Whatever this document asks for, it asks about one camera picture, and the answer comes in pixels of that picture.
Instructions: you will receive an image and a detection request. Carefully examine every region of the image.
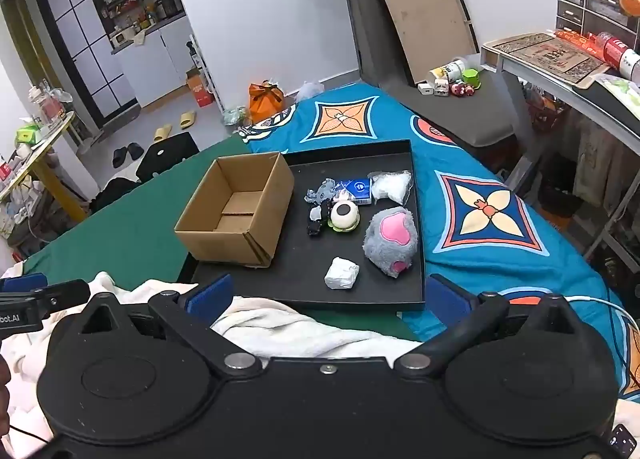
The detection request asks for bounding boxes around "blue printed blanket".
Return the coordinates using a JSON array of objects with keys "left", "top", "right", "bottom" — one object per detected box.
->
[{"left": 239, "top": 83, "right": 640, "bottom": 397}]

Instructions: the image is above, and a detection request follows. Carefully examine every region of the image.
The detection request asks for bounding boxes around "grey desk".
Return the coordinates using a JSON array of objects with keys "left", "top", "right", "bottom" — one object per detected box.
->
[{"left": 481, "top": 32, "right": 640, "bottom": 260}]

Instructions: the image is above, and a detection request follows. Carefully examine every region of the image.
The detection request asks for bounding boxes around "white plastic bag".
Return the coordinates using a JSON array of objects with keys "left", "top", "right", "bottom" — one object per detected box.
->
[{"left": 295, "top": 80, "right": 326, "bottom": 102}]

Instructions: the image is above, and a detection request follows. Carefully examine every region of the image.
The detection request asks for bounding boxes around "black and white cloth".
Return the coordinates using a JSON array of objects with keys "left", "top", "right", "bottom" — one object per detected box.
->
[{"left": 306, "top": 199, "right": 335, "bottom": 238}]

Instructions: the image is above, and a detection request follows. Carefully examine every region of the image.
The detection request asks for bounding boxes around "grey lace cloth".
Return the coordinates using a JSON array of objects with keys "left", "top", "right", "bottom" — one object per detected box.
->
[{"left": 304, "top": 178, "right": 341, "bottom": 205}]

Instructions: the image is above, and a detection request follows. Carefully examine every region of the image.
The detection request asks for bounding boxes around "patterned desk mat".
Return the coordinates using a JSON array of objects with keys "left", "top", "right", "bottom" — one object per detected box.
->
[{"left": 492, "top": 34, "right": 613, "bottom": 87}]

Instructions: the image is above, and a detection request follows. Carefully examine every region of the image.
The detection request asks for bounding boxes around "black framed sliding door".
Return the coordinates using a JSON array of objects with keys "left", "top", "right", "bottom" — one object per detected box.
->
[{"left": 35, "top": 0, "right": 141, "bottom": 127}]

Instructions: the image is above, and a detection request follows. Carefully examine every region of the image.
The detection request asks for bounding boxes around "burger plush toy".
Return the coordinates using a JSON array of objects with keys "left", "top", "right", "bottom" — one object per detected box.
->
[{"left": 327, "top": 200, "right": 362, "bottom": 234}]

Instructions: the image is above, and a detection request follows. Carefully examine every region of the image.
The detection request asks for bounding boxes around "white packet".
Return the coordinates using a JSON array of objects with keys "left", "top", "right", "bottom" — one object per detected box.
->
[{"left": 324, "top": 257, "right": 361, "bottom": 290}]

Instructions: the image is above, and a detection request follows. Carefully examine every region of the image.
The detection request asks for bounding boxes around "yellow legged table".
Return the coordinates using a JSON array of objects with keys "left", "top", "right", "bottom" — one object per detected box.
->
[{"left": 0, "top": 112, "right": 88, "bottom": 222}]

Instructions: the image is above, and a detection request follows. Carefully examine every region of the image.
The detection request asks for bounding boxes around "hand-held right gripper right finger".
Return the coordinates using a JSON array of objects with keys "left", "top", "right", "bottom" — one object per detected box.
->
[{"left": 394, "top": 273, "right": 578, "bottom": 380}]

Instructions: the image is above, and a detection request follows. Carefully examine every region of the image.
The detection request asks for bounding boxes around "brown cardboard box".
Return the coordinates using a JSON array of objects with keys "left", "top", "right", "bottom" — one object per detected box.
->
[{"left": 174, "top": 152, "right": 295, "bottom": 268}]

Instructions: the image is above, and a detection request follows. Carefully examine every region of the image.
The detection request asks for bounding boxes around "black case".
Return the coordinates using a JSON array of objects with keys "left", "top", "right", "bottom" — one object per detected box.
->
[{"left": 136, "top": 132, "right": 201, "bottom": 182}]

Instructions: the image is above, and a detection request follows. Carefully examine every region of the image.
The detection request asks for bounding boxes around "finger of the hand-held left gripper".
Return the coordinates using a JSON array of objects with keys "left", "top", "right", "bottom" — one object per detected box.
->
[
  {"left": 0, "top": 273, "right": 49, "bottom": 294},
  {"left": 0, "top": 280, "right": 91, "bottom": 311}
]

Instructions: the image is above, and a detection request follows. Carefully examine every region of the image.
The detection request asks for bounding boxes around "orange cardboard box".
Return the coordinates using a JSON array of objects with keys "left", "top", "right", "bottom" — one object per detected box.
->
[{"left": 186, "top": 66, "right": 215, "bottom": 107}]

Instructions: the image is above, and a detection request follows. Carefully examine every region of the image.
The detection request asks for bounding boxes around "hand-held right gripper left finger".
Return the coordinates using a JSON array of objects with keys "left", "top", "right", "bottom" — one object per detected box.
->
[{"left": 80, "top": 273, "right": 263, "bottom": 380}]

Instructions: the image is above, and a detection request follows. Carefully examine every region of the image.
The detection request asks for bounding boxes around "orange bag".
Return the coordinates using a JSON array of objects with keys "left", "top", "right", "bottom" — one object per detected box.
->
[{"left": 249, "top": 80, "right": 286, "bottom": 124}]

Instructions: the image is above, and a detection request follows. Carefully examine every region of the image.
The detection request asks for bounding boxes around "white fluffy blanket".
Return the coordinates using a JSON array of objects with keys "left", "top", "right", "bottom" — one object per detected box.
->
[{"left": 0, "top": 271, "right": 421, "bottom": 445}]

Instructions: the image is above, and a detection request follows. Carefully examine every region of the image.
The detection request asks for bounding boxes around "blue tissue pack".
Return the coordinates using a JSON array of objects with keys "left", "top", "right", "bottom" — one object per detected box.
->
[{"left": 334, "top": 178, "right": 373, "bottom": 207}]

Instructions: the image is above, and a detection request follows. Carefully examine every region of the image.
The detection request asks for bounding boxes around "red paper roll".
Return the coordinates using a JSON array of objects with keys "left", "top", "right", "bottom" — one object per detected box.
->
[{"left": 554, "top": 29, "right": 621, "bottom": 60}]

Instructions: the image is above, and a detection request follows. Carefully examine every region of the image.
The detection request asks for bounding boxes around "clear bag of white filling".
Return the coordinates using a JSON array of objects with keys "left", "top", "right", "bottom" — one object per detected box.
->
[{"left": 367, "top": 170, "right": 413, "bottom": 205}]

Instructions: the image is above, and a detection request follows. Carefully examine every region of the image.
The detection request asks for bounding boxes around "white kitchen cabinet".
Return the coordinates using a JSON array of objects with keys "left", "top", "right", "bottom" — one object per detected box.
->
[{"left": 110, "top": 14, "right": 201, "bottom": 107}]

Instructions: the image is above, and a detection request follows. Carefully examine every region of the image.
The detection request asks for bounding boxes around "black shallow tray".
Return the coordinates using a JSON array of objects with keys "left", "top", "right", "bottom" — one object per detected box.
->
[{"left": 189, "top": 139, "right": 427, "bottom": 312}]

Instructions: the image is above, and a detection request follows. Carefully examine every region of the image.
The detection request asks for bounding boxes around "grey paw plush toy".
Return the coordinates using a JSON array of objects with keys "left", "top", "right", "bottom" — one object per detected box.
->
[{"left": 362, "top": 206, "right": 420, "bottom": 279}]

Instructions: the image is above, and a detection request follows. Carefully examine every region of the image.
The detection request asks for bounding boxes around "white cable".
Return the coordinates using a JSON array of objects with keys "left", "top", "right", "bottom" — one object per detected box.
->
[{"left": 562, "top": 294, "right": 638, "bottom": 335}]

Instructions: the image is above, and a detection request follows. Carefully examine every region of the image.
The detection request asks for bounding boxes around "white narrow rack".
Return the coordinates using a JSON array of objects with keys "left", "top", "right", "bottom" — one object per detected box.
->
[{"left": 186, "top": 34, "right": 226, "bottom": 112}]

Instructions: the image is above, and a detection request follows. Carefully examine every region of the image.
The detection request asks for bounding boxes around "black cloth pile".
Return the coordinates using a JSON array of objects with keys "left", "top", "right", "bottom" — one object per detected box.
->
[{"left": 90, "top": 176, "right": 143, "bottom": 212}]

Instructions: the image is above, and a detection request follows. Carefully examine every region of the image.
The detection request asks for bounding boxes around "clear bag with green items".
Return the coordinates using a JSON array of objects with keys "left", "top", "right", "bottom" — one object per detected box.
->
[{"left": 222, "top": 106, "right": 250, "bottom": 127}]

